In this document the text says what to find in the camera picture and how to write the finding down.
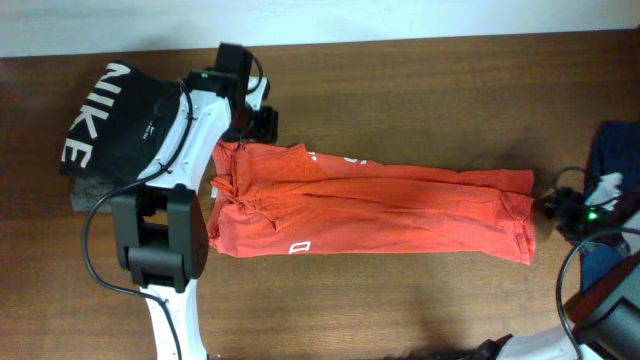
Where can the dark blue garment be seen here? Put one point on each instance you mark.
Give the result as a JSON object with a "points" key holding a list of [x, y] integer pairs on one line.
{"points": [[612, 155]]}

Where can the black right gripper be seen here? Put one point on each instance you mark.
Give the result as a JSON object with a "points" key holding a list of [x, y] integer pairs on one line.
{"points": [[564, 210]]}

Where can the grey folded garment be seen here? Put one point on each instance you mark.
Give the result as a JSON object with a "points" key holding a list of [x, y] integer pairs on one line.
{"points": [[87, 191]]}

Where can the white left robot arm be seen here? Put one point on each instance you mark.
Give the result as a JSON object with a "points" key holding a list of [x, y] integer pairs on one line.
{"points": [[160, 230]]}

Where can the black Nike garment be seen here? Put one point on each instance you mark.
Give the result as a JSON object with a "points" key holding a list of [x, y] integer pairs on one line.
{"points": [[121, 125]]}

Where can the orange red t-shirt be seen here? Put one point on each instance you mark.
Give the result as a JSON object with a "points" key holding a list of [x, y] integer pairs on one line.
{"points": [[274, 200]]}

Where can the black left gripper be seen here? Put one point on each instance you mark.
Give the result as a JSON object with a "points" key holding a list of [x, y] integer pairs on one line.
{"points": [[268, 126]]}

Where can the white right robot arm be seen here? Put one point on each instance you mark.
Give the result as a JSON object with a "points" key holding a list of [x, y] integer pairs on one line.
{"points": [[597, 287]]}

